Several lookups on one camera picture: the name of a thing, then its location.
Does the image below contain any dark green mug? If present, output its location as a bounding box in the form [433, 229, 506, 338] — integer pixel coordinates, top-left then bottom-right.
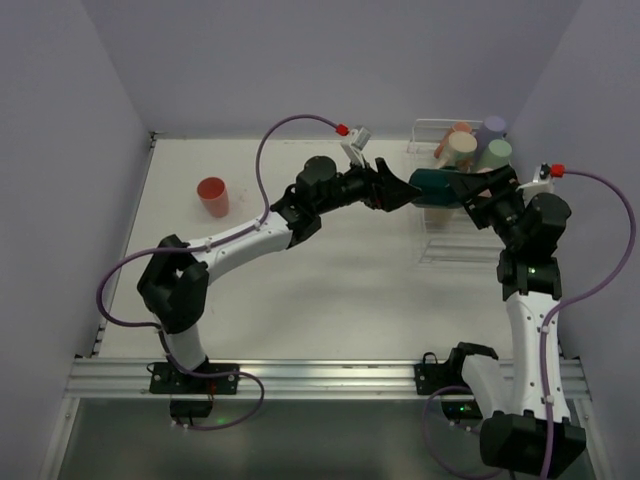
[409, 168, 463, 209]

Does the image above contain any cream floral mug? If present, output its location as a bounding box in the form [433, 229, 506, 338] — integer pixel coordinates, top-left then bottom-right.
[435, 131, 477, 172]

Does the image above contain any salmon pink plastic cup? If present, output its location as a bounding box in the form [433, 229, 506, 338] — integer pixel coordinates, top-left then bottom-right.
[196, 177, 230, 218]

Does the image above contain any beige plastic cup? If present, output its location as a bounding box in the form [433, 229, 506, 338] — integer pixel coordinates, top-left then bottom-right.
[424, 208, 456, 229]

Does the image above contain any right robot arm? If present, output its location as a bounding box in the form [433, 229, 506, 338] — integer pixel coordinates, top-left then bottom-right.
[446, 166, 586, 479]

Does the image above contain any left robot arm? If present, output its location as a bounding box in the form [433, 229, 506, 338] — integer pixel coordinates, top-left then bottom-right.
[137, 156, 421, 377]

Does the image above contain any light green plastic cup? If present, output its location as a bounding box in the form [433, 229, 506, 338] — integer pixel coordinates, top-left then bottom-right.
[477, 139, 513, 170]

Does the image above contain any orange mug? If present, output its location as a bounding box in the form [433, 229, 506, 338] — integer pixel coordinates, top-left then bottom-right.
[434, 122, 473, 159]

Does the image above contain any lavender plastic cup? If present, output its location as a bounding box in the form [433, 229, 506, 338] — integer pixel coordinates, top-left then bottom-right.
[475, 115, 507, 152]

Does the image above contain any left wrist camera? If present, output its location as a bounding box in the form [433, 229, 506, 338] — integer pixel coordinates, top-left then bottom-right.
[340, 126, 371, 167]

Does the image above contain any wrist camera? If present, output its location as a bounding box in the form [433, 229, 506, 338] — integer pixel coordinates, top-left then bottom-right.
[517, 163, 566, 201]
[340, 126, 371, 167]

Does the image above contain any white wire dish rack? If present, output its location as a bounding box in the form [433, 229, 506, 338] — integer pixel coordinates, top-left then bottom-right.
[406, 119, 502, 269]

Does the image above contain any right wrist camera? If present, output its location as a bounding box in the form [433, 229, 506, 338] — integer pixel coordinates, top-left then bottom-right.
[517, 163, 566, 201]

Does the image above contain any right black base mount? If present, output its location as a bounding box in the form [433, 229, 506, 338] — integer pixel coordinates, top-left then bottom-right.
[414, 346, 482, 423]

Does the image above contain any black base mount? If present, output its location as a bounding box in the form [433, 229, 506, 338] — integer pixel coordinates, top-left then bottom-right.
[146, 362, 238, 426]
[414, 346, 482, 423]

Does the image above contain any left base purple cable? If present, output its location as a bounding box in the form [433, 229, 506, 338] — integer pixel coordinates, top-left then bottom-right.
[169, 367, 265, 432]

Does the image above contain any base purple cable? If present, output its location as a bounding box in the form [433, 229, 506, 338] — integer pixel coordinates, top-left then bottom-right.
[169, 367, 265, 432]
[421, 384, 506, 477]

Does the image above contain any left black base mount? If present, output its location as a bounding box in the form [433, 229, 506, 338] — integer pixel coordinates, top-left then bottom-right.
[146, 362, 238, 426]

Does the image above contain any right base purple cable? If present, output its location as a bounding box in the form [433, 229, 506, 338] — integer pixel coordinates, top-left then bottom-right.
[421, 384, 506, 477]

